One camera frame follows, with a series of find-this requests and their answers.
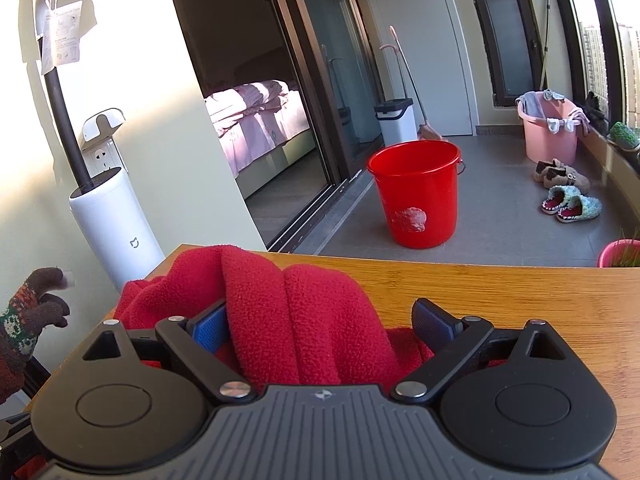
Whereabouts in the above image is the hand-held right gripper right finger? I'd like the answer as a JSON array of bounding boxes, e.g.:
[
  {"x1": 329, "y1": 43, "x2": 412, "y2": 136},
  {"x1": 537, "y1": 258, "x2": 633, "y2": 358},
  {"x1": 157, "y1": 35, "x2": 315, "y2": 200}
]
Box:
[{"x1": 390, "y1": 297, "x2": 563, "y2": 403}]

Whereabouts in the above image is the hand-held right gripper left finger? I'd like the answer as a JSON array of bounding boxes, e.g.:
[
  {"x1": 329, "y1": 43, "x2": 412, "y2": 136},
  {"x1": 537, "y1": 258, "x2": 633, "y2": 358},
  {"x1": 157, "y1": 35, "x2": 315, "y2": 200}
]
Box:
[{"x1": 81, "y1": 299, "x2": 258, "y2": 403}]

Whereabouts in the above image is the red fleece garment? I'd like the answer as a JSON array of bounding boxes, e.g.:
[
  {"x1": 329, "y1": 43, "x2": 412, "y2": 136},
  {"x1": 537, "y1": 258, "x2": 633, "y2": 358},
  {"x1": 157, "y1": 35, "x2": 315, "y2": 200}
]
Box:
[{"x1": 114, "y1": 245, "x2": 506, "y2": 396}]

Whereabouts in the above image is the person's left forearm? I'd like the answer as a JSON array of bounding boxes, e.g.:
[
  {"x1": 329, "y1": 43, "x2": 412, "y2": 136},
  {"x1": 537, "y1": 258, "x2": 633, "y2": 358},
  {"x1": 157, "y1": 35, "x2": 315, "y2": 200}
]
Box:
[{"x1": 0, "y1": 355, "x2": 33, "y2": 406}]

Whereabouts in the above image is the person's left hand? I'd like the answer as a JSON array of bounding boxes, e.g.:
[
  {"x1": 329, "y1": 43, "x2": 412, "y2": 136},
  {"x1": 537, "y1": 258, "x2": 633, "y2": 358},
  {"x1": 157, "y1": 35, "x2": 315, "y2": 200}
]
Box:
[{"x1": 0, "y1": 266, "x2": 76, "y2": 362}]

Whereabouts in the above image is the red plastic bucket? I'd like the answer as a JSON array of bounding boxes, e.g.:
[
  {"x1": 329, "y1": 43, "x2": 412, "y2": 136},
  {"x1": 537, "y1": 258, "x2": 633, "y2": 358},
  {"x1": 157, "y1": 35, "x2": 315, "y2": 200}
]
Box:
[{"x1": 367, "y1": 140, "x2": 467, "y2": 250}]

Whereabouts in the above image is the white appliance with black pole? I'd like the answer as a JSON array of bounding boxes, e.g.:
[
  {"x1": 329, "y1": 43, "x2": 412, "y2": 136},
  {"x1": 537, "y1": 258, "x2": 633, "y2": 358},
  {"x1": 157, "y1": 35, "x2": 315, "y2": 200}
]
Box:
[{"x1": 30, "y1": 0, "x2": 166, "y2": 293}]

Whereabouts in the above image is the brown slipper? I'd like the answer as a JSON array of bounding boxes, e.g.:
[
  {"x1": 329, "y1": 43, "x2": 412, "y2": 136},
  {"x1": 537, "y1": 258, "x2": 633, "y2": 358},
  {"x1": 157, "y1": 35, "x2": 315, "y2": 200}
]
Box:
[
  {"x1": 544, "y1": 165, "x2": 591, "y2": 194},
  {"x1": 535, "y1": 159, "x2": 565, "y2": 184}
]

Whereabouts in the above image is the pink pot with grass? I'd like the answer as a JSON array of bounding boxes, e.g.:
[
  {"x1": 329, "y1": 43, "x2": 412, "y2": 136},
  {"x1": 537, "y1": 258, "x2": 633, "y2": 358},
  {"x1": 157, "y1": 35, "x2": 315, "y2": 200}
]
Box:
[{"x1": 597, "y1": 230, "x2": 640, "y2": 268}]

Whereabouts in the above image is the white bin with black lid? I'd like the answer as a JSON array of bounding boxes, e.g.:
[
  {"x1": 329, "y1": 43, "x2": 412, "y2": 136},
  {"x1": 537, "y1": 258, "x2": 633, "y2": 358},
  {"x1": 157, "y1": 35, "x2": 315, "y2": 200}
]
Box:
[{"x1": 374, "y1": 98, "x2": 418, "y2": 145}]

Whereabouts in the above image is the bed with pink bedding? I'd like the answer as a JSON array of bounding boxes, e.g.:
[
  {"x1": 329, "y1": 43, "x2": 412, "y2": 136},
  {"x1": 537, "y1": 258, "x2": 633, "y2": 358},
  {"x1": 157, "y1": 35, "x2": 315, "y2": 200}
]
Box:
[{"x1": 204, "y1": 80, "x2": 318, "y2": 200}]

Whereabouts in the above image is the pink plastic tub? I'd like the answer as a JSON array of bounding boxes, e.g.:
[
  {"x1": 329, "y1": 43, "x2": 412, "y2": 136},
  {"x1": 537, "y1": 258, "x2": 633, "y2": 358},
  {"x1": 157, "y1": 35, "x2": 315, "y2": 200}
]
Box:
[{"x1": 516, "y1": 91, "x2": 586, "y2": 162}]

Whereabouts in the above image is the grey cloth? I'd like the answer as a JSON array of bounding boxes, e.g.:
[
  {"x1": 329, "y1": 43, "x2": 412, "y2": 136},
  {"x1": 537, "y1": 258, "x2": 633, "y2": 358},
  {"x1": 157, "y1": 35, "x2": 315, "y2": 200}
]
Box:
[{"x1": 517, "y1": 91, "x2": 566, "y2": 121}]

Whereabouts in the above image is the pale purple cloth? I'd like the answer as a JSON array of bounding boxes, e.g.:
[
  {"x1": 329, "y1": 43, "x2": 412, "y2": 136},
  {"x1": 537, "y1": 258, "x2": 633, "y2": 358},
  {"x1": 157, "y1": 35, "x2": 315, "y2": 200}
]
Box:
[{"x1": 565, "y1": 107, "x2": 592, "y2": 136}]

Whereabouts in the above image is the dark sliding glass door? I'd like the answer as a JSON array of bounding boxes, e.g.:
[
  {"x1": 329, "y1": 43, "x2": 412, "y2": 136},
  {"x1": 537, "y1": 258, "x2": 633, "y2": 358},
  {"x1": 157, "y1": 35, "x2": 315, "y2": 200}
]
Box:
[{"x1": 260, "y1": 0, "x2": 387, "y2": 256}]

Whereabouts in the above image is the white door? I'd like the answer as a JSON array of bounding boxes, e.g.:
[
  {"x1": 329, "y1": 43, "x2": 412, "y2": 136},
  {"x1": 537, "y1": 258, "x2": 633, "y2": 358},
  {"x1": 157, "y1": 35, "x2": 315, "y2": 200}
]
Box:
[{"x1": 360, "y1": 0, "x2": 477, "y2": 137}]

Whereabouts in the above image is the green fuzzy slipper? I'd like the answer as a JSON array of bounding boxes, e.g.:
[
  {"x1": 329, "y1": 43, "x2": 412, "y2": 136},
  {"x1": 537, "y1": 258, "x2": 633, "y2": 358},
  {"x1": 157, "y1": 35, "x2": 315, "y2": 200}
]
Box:
[{"x1": 607, "y1": 121, "x2": 640, "y2": 152}]

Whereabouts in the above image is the tall dark framed window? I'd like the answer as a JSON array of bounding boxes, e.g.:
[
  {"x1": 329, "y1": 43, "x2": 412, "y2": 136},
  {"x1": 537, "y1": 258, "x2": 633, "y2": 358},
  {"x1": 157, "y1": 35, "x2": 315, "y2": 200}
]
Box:
[{"x1": 467, "y1": 0, "x2": 544, "y2": 109}]

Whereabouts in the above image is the leaning mop pole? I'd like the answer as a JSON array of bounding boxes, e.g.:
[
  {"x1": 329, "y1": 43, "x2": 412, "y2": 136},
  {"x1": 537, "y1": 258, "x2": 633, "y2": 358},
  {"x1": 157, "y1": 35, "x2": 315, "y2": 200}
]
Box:
[{"x1": 539, "y1": 0, "x2": 554, "y2": 92}]

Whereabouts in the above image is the white paper tag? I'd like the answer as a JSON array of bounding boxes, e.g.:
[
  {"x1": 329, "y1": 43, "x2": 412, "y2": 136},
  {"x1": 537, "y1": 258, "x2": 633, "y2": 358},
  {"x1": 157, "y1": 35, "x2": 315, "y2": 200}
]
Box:
[{"x1": 40, "y1": 1, "x2": 84, "y2": 74}]

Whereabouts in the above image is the large balcony window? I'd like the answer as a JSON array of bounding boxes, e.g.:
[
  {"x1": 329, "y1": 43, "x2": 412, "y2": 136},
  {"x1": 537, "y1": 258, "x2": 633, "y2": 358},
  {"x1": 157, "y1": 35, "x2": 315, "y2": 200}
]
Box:
[{"x1": 545, "y1": 0, "x2": 640, "y2": 133}]

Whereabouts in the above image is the wall socket with cover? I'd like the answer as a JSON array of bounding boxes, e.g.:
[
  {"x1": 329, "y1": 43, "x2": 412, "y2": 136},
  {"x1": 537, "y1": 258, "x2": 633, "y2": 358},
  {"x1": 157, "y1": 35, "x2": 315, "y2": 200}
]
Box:
[{"x1": 81, "y1": 108, "x2": 126, "y2": 171}]

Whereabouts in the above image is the broom with pink handle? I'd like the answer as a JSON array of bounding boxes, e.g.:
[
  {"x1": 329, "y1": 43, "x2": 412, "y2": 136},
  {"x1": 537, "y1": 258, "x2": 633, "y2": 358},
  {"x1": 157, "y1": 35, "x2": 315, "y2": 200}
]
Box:
[{"x1": 390, "y1": 26, "x2": 444, "y2": 142}]

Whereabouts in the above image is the hooked mop handle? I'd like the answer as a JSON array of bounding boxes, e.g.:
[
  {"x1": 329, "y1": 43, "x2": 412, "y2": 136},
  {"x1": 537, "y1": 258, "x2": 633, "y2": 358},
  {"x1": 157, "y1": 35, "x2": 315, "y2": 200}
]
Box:
[{"x1": 379, "y1": 44, "x2": 407, "y2": 103}]

